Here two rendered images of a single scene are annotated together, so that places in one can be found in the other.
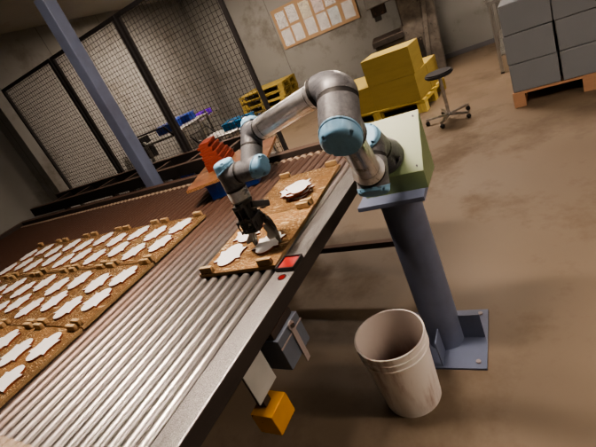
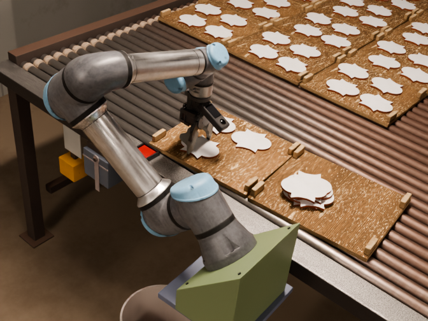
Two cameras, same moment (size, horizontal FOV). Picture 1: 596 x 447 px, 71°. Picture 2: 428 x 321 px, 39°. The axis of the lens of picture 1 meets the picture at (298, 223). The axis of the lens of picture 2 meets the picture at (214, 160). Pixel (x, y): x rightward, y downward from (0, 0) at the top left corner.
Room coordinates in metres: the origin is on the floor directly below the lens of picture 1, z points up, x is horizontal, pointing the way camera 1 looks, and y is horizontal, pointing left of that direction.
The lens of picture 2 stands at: (1.53, -1.55, 2.15)
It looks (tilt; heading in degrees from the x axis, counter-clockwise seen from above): 37 degrees down; 91
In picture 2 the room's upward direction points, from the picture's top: 6 degrees clockwise
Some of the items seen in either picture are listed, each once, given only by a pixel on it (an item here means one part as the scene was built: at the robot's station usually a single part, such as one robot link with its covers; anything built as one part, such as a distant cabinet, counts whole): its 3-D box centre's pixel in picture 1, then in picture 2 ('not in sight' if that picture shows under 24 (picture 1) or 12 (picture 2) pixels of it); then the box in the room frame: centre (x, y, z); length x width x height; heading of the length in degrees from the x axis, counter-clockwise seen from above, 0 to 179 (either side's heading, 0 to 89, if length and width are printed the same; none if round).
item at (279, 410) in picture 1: (262, 394); (73, 149); (0.95, 0.30, 0.74); 0.09 x 0.08 x 0.24; 144
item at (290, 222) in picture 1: (259, 239); (225, 146); (1.54, 0.17, 0.93); 0.41 x 0.35 x 0.02; 147
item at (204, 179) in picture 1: (234, 162); not in sight; (2.54, 0.20, 1.03); 0.50 x 0.50 x 0.02; 76
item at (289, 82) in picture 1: (273, 104); not in sight; (8.93, -0.58, 0.39); 1.08 x 0.74 x 0.78; 57
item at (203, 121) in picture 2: (248, 215); (197, 108); (1.43, 0.15, 1.08); 0.09 x 0.08 x 0.12; 148
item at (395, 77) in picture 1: (381, 82); not in sight; (6.01, -1.92, 0.42); 1.54 x 1.15 x 0.84; 58
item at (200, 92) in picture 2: (239, 194); (200, 88); (1.43, 0.14, 1.16); 0.08 x 0.08 x 0.05
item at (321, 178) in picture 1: (295, 191); (330, 199); (1.89, -0.06, 0.93); 0.41 x 0.35 x 0.02; 149
